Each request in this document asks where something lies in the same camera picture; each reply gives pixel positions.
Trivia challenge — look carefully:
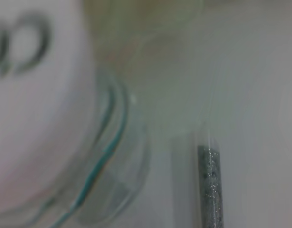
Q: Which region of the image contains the clear water bottle green label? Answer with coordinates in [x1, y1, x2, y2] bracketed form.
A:
[0, 0, 152, 228]

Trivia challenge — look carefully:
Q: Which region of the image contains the pale green glass fruit plate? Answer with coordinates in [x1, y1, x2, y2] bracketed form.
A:
[85, 0, 223, 138]

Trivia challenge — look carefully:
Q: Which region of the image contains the grey marker pen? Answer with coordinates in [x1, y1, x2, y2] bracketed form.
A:
[197, 143, 224, 228]

